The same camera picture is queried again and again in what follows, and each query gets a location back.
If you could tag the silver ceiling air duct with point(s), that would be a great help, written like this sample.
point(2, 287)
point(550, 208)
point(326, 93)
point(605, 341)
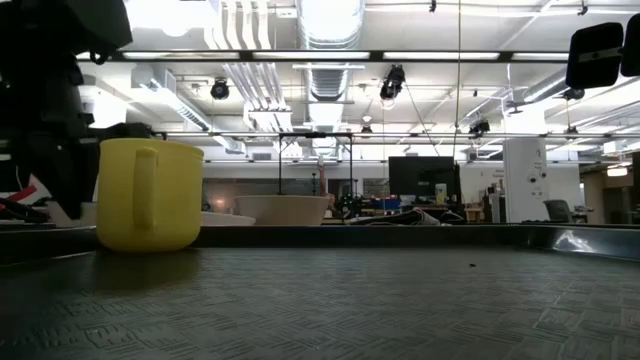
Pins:
point(330, 30)

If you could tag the beige bowl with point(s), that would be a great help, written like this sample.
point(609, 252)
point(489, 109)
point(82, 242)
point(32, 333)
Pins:
point(282, 210)

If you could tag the yellow bottle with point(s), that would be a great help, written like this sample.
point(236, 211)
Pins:
point(440, 194)

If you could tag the yellow mug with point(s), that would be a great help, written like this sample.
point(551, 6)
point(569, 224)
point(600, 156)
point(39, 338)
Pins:
point(170, 200)

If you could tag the black textured serving tray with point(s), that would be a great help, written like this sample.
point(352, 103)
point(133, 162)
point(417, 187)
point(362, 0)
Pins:
point(350, 310)

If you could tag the black monitor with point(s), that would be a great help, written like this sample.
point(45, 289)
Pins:
point(422, 175)

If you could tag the black ceiling camera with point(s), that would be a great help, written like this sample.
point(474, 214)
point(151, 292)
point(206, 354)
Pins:
point(220, 90)
point(479, 127)
point(573, 93)
point(391, 85)

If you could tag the red and black equipment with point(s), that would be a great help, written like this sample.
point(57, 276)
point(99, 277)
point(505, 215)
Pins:
point(15, 194)

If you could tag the white pillar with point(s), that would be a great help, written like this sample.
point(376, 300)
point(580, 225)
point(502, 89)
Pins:
point(525, 175)

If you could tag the gray office chair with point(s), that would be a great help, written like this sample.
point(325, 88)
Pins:
point(557, 210)

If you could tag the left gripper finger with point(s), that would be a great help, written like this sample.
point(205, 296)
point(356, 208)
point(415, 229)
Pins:
point(125, 131)
point(70, 175)

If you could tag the blue storage bins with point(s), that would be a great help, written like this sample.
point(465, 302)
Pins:
point(386, 203)

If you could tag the white plate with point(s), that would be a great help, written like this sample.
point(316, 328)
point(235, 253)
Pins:
point(227, 220)

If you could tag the gray cloth napkin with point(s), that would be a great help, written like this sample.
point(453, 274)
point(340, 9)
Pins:
point(400, 218)

